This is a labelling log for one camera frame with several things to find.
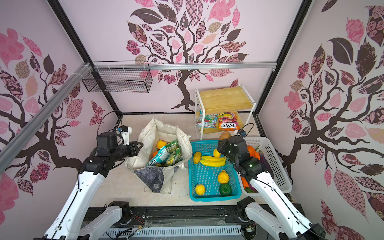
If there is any orange toy pumpkin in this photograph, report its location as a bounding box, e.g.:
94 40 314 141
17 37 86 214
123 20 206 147
247 146 261 160

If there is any yellow green candy bag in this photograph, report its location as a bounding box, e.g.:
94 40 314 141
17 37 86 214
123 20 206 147
164 147 183 167
166 140 179 154

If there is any black wire wall basket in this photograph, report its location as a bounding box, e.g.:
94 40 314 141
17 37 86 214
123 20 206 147
82 60 153 94

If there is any white plastic basket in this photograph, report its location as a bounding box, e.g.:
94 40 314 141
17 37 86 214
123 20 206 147
245 137 292 194

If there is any small yellow lemon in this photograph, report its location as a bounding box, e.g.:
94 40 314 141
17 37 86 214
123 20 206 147
213 149 221 158

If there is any teal plastic basket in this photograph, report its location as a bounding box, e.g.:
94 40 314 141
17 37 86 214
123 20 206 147
188 158 242 202

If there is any orange Fox's candy bag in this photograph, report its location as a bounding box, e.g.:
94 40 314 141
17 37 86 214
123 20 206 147
218 112 240 131

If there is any orange toy carrot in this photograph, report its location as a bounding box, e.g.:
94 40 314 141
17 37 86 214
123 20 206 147
241 177 249 189

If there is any purple onion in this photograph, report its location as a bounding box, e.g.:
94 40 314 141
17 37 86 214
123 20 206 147
249 184 258 193

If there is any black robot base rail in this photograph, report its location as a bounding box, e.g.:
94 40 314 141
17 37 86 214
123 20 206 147
59 203 313 240

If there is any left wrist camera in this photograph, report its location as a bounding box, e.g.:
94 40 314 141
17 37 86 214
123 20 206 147
118 126 132 146

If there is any yellow red peach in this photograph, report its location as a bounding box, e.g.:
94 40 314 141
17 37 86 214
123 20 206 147
156 140 168 150

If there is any green pepper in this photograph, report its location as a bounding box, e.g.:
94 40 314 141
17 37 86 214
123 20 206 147
219 183 233 197

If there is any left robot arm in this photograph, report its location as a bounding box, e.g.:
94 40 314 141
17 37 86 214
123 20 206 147
42 126 143 240

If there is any green Fox's bag top shelf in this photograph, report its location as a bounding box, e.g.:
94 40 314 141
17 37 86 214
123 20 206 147
147 146 170 167

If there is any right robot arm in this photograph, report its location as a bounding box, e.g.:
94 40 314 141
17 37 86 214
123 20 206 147
217 135 326 240

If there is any wrinkled yellow fruit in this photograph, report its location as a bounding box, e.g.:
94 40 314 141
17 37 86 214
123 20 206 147
193 152 202 164

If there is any brown toy potato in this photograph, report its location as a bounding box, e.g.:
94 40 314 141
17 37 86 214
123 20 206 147
219 131 232 141

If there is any beige canvas grocery bag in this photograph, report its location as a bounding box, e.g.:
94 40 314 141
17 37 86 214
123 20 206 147
125 118 193 194

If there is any green Fox's candy bag lower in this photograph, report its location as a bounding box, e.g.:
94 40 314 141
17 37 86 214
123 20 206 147
196 111 219 129

